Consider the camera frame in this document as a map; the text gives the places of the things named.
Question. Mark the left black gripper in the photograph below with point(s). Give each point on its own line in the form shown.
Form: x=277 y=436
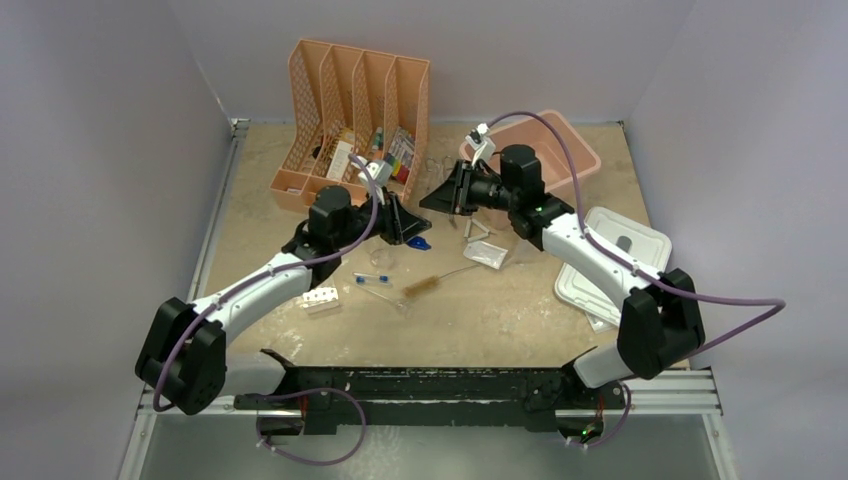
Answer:
x=399 y=224

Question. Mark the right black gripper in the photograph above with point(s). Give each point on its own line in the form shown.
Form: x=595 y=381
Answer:
x=455 y=195

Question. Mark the blue hexagonal base cylinder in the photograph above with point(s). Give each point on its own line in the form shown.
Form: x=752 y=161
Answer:
x=419 y=243

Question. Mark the clear glass beaker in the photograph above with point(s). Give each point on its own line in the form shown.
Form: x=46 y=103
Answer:
x=383 y=258

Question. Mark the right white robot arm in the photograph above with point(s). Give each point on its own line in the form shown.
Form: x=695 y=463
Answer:
x=660 y=321

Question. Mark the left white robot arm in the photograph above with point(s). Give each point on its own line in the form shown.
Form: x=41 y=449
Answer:
x=183 y=357

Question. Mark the white clay triangle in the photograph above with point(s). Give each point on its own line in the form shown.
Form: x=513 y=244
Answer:
x=475 y=231

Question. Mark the blue capped test tube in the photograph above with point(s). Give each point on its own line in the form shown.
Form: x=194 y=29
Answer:
x=363 y=279

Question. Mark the test tube brush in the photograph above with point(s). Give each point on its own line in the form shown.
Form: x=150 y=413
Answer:
x=429 y=283

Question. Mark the white orange box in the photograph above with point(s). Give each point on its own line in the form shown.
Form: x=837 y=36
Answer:
x=339 y=161

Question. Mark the pink plastic bin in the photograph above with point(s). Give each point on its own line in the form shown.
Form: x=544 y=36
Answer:
x=561 y=152

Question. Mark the green capped tube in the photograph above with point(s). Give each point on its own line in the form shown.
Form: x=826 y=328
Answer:
x=376 y=145

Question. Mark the clear test tube rack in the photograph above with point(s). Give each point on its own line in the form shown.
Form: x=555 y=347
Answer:
x=320 y=299

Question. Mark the orange plastic file organizer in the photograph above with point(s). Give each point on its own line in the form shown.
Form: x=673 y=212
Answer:
x=334 y=87

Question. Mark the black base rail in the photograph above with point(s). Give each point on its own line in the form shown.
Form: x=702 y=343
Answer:
x=316 y=400

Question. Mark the aluminium frame rail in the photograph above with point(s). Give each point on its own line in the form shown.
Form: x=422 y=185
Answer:
x=675 y=392

